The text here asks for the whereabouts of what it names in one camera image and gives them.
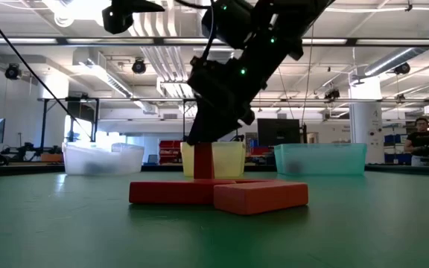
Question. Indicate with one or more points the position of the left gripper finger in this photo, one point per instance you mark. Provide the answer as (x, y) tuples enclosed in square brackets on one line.
[(143, 5)]

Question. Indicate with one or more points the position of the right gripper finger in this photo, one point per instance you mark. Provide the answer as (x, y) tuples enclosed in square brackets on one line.
[(203, 130)]

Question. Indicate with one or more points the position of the orange long wooden block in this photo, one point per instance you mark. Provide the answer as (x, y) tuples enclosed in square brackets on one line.
[(259, 199)]

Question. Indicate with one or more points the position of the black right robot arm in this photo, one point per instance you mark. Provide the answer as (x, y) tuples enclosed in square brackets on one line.
[(289, 22)]

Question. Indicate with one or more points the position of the red storage bin rack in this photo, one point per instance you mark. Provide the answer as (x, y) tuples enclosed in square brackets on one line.
[(170, 150)]

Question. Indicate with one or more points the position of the yellow translucent plastic bin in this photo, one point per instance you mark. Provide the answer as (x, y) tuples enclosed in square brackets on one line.
[(229, 160)]

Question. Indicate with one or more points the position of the black monitor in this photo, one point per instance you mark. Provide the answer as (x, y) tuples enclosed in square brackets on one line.
[(278, 132)]

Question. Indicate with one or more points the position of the white translucent plastic bin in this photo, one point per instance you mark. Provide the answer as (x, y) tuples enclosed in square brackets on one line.
[(125, 160)]

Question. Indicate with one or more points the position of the teal translucent plastic bin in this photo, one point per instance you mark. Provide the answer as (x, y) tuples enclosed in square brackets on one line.
[(330, 160)]

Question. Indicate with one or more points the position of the white round pillar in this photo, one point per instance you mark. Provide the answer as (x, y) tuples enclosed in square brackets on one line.
[(366, 123)]

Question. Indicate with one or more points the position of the overhead LED light bar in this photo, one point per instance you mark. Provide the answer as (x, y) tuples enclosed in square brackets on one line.
[(386, 41)]

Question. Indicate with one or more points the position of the blue storage bins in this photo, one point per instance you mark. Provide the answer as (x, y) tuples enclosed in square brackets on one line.
[(393, 140)]

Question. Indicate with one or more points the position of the person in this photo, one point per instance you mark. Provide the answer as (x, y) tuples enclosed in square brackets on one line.
[(421, 141)]

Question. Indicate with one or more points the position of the black ceiling-hung camera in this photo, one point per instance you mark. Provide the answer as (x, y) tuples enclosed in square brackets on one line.
[(139, 66), (332, 94), (401, 69), (12, 71)]

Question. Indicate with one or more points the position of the silver air duct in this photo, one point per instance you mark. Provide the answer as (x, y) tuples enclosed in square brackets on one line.
[(397, 59)]

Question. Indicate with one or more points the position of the black aluminium table frame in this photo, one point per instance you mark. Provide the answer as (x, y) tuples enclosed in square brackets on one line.
[(21, 170)]

